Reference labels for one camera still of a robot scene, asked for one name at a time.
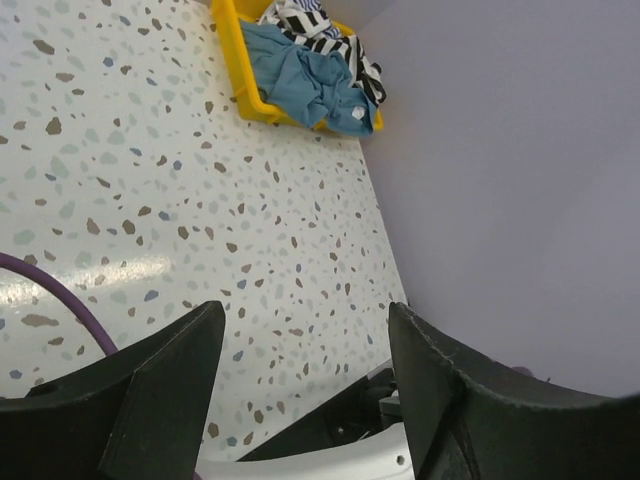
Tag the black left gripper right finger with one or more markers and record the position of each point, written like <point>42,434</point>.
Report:
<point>467,416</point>

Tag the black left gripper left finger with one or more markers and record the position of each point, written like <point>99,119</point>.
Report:
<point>139,413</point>

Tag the blue tank top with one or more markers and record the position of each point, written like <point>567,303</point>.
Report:
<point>309,87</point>

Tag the navy white striped tank top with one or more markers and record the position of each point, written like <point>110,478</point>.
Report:
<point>306,23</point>

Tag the yellow plastic bin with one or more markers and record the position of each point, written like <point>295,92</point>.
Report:
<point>228,16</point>

